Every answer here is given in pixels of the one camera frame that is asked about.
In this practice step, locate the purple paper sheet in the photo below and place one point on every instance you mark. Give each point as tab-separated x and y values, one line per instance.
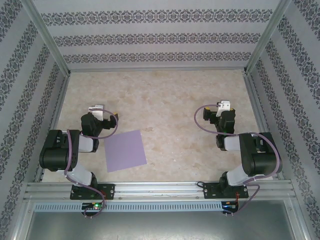
125	151

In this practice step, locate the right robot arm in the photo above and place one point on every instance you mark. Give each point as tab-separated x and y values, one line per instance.
262	160

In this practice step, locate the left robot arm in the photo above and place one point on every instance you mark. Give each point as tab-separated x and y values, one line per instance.
55	152

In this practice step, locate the grey metal sheet panel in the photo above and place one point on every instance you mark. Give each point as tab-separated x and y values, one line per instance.
160	227

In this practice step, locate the aluminium side rail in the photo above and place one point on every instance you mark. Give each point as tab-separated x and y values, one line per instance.
60	100
255	100

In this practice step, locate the aluminium back rail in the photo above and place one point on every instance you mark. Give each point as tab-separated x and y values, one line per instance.
157	68

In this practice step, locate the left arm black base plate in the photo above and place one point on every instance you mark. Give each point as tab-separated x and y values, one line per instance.
110	191

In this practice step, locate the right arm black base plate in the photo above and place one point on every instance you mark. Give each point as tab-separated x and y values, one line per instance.
210	191

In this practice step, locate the aluminium frame post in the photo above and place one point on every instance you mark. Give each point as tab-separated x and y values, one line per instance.
48	37
266	37

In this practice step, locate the aluminium mounting rail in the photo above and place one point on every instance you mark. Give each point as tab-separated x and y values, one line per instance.
160	187

